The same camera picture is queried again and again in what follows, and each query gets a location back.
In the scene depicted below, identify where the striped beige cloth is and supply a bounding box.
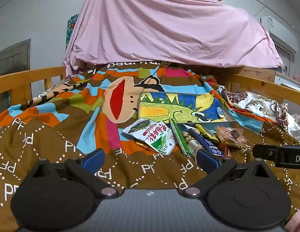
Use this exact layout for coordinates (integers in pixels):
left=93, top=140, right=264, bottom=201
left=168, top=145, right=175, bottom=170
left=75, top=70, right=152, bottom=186
left=19, top=77, right=92, bottom=110

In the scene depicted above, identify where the green stick snack packet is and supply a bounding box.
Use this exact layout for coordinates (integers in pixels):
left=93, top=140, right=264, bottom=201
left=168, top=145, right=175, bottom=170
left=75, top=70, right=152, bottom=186
left=169, top=119, right=191, bottom=156

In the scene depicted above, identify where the blue stick snack packet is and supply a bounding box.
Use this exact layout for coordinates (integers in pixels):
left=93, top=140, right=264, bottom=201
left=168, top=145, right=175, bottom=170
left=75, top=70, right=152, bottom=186
left=183, top=124, right=225, bottom=156

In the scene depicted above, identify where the gold foil snack packet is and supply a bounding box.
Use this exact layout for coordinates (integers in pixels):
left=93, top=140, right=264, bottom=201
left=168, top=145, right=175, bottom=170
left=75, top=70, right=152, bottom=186
left=135, top=141, right=158, bottom=153

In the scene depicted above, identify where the grey door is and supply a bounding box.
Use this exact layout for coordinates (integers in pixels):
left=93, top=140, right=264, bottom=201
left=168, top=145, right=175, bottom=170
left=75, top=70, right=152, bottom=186
left=0, top=39, right=31, bottom=114

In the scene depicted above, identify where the printed blanket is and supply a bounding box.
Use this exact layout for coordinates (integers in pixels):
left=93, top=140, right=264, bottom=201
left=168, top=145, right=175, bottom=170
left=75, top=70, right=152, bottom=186
left=0, top=61, right=300, bottom=232

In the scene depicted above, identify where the floral quilt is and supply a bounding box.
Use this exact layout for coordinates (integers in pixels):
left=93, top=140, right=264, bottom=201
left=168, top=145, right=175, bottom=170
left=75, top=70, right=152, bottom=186
left=218, top=84, right=300, bottom=145

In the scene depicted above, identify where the cracker packet with red print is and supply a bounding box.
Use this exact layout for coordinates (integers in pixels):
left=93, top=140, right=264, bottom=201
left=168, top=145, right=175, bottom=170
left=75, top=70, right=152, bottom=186
left=214, top=125, right=249, bottom=148

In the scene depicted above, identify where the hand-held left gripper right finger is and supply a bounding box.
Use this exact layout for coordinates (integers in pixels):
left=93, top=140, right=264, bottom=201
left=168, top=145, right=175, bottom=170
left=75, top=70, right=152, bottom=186
left=182, top=149, right=277, bottom=198

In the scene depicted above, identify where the yellow snack packet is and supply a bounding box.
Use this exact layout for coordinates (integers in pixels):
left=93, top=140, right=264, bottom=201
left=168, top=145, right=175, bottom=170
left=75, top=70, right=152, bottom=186
left=196, top=124, right=221, bottom=142

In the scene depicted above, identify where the white air conditioner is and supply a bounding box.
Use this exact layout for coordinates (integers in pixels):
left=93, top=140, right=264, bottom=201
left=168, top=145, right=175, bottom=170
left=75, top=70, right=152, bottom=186
left=260, top=16, right=299, bottom=54

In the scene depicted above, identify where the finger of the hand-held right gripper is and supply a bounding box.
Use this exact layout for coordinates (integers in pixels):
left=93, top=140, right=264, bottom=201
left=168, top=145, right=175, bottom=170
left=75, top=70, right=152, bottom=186
left=252, top=144, right=281, bottom=162

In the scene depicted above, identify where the metal tray with dinosaur drawing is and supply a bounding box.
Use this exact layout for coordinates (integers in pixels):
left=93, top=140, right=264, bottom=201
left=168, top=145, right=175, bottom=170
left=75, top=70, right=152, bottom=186
left=138, top=91, right=237, bottom=128

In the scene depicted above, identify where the wooden bed frame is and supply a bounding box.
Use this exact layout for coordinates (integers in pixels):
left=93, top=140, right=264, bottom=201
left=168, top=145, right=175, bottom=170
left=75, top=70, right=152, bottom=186
left=0, top=66, right=300, bottom=116

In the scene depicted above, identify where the mushroom snack packet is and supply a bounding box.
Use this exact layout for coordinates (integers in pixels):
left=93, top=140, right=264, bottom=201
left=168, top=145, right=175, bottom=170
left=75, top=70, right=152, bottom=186
left=181, top=131, right=203, bottom=160

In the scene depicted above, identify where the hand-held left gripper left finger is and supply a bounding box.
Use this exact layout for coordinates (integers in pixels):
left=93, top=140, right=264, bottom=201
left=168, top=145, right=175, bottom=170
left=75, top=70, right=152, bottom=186
left=24, top=148, right=120, bottom=198

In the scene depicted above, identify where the white green snack packet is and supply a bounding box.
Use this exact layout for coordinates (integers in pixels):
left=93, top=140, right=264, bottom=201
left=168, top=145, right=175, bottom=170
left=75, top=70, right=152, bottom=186
left=121, top=119, right=178, bottom=155

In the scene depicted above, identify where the pink bed sheet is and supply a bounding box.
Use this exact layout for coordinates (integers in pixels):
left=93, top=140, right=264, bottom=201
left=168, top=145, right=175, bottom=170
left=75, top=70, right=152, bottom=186
left=63, top=0, right=284, bottom=72

